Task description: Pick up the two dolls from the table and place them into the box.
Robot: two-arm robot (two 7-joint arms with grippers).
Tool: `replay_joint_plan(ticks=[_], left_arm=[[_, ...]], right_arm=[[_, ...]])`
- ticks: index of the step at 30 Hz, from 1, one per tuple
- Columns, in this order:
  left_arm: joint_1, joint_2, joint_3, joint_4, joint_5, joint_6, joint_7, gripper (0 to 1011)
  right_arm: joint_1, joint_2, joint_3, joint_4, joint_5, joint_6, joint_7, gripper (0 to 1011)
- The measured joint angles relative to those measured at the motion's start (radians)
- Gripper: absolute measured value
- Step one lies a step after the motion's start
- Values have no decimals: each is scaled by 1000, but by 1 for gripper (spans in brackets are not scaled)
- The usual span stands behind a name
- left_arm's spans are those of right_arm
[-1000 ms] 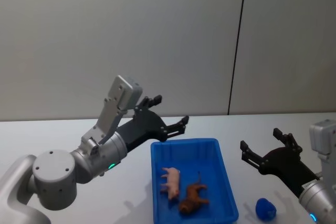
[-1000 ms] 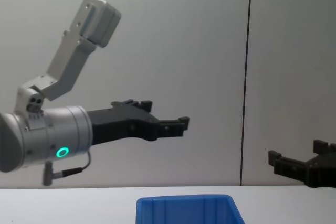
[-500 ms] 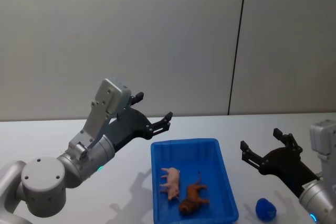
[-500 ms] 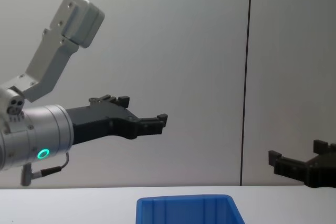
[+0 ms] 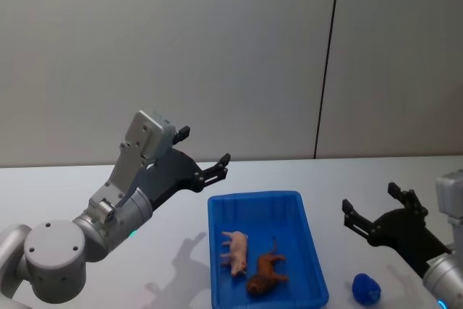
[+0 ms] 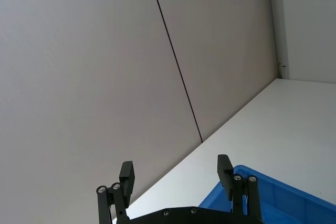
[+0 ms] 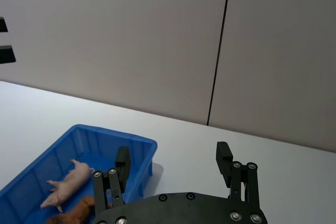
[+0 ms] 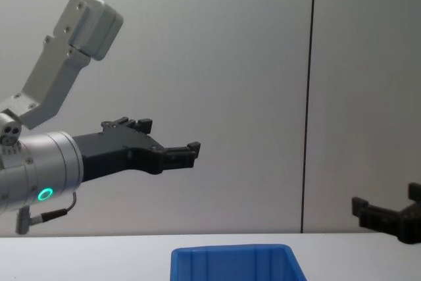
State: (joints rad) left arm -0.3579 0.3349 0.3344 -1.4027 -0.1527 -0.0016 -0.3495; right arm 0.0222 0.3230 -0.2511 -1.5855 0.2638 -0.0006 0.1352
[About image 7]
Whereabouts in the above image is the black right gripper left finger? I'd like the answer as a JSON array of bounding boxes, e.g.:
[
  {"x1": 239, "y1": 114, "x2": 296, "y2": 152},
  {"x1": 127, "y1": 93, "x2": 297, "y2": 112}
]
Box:
[{"x1": 91, "y1": 146, "x2": 132, "y2": 217}]

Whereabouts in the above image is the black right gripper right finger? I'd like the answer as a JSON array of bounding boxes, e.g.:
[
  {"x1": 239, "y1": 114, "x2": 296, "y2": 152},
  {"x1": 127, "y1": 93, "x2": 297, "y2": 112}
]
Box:
[{"x1": 216, "y1": 141, "x2": 260, "y2": 205}]

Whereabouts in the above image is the blue plastic bin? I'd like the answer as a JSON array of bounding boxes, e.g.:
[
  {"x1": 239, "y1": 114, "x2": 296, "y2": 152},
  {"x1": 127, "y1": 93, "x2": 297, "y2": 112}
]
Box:
[{"x1": 0, "y1": 124, "x2": 159, "y2": 224}]

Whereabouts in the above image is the pink toy pig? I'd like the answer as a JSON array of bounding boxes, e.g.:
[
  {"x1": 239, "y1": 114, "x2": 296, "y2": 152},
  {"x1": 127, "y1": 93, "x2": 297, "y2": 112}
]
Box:
[{"x1": 40, "y1": 158, "x2": 96, "y2": 213}]

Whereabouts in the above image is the brown toy animal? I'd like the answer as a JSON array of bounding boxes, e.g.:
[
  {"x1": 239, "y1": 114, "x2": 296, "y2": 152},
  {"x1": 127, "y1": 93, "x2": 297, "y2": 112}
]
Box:
[{"x1": 46, "y1": 195, "x2": 96, "y2": 224}]

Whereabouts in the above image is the black squared block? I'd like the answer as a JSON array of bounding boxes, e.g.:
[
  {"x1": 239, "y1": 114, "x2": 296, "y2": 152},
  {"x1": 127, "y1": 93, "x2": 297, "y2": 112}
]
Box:
[
  {"x1": 0, "y1": 45, "x2": 17, "y2": 65},
  {"x1": 0, "y1": 16, "x2": 9, "y2": 33}
]

